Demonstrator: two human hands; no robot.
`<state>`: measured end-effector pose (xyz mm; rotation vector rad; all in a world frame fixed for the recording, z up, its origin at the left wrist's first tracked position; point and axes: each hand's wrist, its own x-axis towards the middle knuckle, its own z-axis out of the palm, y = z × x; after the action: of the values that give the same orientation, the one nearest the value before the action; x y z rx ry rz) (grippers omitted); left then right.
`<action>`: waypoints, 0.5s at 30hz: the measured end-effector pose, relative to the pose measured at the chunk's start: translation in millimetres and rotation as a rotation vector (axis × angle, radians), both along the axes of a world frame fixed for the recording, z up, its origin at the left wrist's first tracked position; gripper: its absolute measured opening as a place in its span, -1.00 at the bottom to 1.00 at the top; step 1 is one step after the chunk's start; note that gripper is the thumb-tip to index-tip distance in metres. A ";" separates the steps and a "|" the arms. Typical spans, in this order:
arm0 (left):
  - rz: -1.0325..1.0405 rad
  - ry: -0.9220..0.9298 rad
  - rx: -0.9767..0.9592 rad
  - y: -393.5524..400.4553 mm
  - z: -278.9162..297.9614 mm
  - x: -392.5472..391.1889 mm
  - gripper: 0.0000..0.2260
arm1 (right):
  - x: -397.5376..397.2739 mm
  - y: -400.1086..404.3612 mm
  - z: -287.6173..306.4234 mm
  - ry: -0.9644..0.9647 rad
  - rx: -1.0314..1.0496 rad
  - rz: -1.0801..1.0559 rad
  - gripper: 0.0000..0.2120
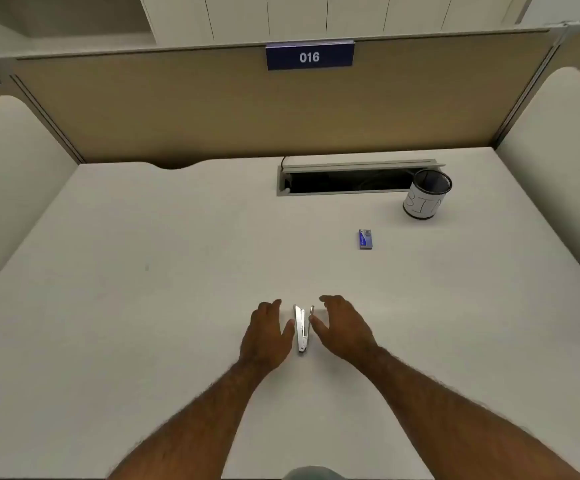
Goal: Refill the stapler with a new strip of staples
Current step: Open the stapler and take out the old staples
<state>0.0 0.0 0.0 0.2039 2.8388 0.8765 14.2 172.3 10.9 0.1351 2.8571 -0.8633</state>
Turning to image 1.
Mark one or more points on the person's left hand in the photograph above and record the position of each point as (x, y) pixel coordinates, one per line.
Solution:
(265, 339)

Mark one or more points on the person's left forearm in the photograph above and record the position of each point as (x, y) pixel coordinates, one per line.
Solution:
(195, 419)

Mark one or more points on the white panelled cabinet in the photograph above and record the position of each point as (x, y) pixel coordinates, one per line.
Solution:
(360, 14)

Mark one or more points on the black mesh cup white label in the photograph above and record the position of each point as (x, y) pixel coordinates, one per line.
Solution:
(422, 204)

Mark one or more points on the blue staples box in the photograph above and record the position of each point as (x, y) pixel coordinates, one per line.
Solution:
(365, 239)

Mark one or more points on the grey partition post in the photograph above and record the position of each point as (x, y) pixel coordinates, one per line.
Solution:
(47, 119)
(529, 92)

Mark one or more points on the white open shelf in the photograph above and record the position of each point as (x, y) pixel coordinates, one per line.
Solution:
(45, 19)

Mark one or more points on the person's right hand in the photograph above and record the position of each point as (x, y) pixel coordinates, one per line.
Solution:
(347, 332)

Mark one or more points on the silver metal stapler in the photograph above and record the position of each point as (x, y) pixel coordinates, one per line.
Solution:
(301, 334)

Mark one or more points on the white rounded side divider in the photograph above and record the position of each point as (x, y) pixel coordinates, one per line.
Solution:
(559, 159)
(5, 184)

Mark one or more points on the person's right forearm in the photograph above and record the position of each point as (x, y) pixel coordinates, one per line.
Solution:
(445, 419)

